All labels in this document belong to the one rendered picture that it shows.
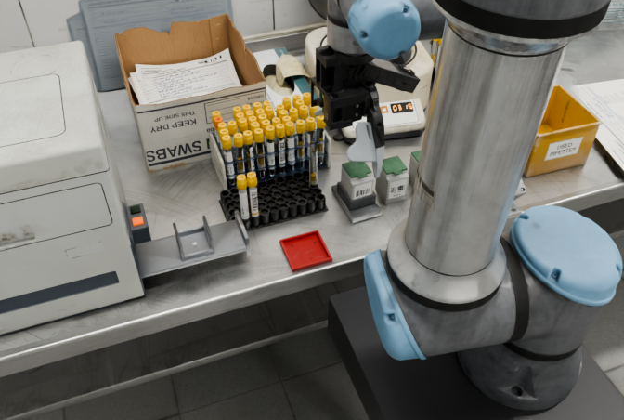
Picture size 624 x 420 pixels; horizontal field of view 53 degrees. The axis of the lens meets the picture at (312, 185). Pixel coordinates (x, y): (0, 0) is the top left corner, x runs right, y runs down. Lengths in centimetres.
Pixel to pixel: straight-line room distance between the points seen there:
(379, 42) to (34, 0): 84
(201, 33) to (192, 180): 36
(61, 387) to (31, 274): 79
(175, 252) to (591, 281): 60
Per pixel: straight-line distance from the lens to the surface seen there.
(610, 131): 138
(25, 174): 82
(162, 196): 115
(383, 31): 73
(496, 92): 45
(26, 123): 86
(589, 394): 88
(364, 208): 108
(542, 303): 68
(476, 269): 59
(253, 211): 105
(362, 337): 84
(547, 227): 70
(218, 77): 134
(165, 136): 117
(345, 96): 91
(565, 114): 132
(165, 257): 99
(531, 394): 82
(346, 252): 103
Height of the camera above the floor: 164
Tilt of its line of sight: 42 degrees down
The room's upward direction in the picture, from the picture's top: straight up
